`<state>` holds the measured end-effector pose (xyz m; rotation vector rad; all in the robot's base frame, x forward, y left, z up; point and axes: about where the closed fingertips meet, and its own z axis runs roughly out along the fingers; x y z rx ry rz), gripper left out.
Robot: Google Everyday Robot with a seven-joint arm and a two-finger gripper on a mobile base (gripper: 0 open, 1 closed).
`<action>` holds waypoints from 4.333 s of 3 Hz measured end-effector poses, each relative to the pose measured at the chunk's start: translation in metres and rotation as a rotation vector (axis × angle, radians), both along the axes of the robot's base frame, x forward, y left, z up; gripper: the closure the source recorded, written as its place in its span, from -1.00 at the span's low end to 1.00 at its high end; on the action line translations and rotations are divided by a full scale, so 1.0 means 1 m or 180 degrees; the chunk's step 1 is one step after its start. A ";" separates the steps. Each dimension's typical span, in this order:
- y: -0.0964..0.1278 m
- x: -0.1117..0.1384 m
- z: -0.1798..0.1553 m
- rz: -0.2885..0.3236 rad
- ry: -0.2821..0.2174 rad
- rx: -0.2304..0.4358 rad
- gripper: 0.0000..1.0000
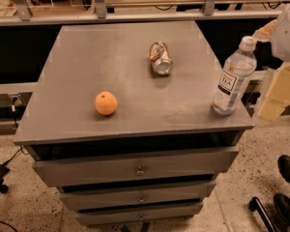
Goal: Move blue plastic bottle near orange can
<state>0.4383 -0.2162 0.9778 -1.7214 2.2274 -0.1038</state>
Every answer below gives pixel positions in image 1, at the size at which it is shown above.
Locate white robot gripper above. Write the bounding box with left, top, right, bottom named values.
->
left=252, top=3, right=290, bottom=122

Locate clear plastic water bottle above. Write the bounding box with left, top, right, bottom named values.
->
left=213, top=36, right=257, bottom=115

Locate crushed orange soda can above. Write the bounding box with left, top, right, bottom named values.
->
left=149, top=42, right=174, bottom=75

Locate black chair leg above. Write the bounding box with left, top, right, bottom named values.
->
left=248, top=196, right=277, bottom=232

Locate middle grey drawer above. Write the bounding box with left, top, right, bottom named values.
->
left=60, top=181, right=216, bottom=211

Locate grey drawer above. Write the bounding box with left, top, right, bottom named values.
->
left=33, top=146, right=239, bottom=187
left=60, top=181, right=216, bottom=211
left=75, top=202, right=203, bottom=226

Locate black shoe lower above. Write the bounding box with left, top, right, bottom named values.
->
left=274, top=193, right=290, bottom=225

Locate grey drawer cabinet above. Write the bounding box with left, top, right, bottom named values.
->
left=14, top=21, right=252, bottom=215

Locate bottom grey drawer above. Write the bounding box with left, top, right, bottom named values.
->
left=75, top=202, right=203, bottom=226

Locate orange fruit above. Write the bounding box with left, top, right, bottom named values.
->
left=95, top=91, right=118, bottom=116

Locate top grey drawer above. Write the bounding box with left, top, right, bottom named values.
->
left=33, top=146, right=239, bottom=187

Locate metal railing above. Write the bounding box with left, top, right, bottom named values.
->
left=0, top=0, right=290, bottom=26

